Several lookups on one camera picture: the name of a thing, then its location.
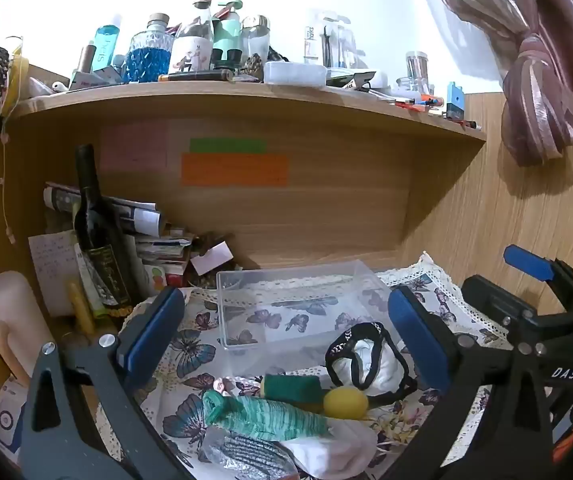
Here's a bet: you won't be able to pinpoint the brown pen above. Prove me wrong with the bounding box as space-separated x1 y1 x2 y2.
158 70 234 83

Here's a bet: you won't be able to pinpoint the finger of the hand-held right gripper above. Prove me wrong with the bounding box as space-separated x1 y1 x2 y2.
461 274 547 333
503 244 573 286

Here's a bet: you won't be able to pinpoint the grey patterned sock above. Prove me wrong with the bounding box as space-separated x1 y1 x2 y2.
199 426 300 480

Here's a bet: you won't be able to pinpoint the white handwritten paper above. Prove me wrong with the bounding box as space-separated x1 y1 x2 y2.
29 230 84 318

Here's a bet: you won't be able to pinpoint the orange sticky note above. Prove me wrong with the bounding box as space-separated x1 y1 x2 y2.
181 154 289 187

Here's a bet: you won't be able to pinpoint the copper cosmetic tube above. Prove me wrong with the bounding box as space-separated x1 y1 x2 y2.
77 46 96 75

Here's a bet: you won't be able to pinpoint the white round-logo packet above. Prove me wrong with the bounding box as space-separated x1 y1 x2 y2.
0 380 30 466

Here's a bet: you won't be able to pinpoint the green sticky note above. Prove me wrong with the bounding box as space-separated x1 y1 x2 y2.
189 138 267 155

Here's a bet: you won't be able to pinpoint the clear jar with silver lid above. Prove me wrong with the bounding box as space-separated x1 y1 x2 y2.
240 15 271 68

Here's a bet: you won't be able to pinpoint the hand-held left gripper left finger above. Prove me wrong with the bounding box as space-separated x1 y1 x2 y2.
19 286 187 480

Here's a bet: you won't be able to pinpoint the glass jar with silver tubes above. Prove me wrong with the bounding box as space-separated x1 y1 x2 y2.
399 51 435 98

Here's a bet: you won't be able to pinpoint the beige cylinder bottle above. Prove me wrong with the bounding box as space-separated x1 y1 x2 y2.
0 271 54 378

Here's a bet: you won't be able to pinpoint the white card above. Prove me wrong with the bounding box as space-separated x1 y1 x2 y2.
190 241 234 276

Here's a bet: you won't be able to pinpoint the wooden shelf board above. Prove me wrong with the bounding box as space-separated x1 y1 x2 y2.
6 80 487 146

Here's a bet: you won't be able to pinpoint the white earbud case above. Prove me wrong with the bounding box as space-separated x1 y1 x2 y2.
26 77 67 98

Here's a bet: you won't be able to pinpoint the clear bottle with illustrated label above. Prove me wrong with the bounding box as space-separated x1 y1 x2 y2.
168 0 216 73

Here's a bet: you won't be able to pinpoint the white cable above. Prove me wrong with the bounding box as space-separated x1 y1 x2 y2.
0 110 17 246

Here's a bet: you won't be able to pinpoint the pink sticky note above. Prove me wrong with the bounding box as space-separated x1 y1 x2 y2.
100 122 170 171

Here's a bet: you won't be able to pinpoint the turquoise tube bottle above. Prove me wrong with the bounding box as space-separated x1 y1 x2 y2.
89 15 122 73

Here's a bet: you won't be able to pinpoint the rolled magazine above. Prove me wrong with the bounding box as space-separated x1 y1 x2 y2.
43 182 162 236

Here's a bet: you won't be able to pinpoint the blue liquid glass bottle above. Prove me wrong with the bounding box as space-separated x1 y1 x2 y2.
121 13 174 84

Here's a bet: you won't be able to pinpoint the orange markers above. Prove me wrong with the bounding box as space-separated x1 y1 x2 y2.
397 95 442 111

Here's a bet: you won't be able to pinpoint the mint green pump bottle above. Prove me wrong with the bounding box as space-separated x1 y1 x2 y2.
211 0 244 68

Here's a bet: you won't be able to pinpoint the green striped sock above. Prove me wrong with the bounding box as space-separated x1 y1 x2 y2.
202 390 330 443

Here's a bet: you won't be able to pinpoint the yellow cloth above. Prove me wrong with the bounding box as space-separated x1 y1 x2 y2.
9 55 30 111

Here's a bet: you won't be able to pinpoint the pile of paper packets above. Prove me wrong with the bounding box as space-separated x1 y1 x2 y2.
134 227 197 291

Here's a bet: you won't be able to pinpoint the dark wine bottle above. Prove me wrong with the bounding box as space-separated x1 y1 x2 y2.
74 144 134 316

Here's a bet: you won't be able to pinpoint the clear lidded container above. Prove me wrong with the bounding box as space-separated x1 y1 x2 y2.
264 61 328 86

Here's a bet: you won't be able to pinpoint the red and white box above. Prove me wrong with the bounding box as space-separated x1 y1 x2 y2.
69 71 122 92

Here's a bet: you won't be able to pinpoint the pink striped curtain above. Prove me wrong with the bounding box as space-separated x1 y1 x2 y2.
411 0 573 168

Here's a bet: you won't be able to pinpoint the clear plastic box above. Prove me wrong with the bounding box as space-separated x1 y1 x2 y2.
215 260 402 351

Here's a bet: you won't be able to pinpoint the butterfly print tablecloth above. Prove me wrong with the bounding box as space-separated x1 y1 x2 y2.
94 252 512 480

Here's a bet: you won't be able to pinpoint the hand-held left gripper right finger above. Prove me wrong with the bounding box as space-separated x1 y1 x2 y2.
387 285 556 480

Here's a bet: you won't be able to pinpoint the yellow soft ball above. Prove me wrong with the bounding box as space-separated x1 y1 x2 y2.
323 386 370 418

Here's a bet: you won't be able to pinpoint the white sock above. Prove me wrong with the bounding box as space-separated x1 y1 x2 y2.
281 420 380 478

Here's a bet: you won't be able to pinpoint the clear blister pack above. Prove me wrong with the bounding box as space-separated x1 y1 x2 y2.
304 10 362 68

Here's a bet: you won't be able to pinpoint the yellow pen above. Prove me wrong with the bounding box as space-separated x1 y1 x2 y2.
66 282 96 336

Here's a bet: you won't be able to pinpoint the blue block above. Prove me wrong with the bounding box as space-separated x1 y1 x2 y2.
445 81 466 118

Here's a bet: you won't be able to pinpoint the black-trimmed white cloth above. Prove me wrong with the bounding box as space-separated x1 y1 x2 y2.
325 322 417 403

